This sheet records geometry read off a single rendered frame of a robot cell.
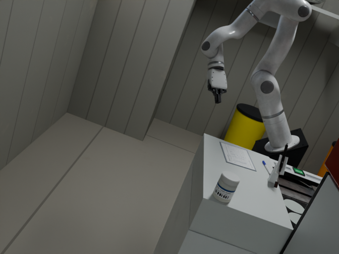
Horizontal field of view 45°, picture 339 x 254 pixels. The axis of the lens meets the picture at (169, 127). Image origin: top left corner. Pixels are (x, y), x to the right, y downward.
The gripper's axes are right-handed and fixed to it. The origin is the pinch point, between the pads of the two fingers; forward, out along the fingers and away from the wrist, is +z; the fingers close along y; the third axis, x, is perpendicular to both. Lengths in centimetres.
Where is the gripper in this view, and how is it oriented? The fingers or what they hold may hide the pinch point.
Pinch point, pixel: (218, 99)
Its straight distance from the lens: 207.3
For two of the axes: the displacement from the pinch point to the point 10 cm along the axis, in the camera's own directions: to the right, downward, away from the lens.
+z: 0.3, 9.7, -2.4
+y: -8.8, -0.9, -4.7
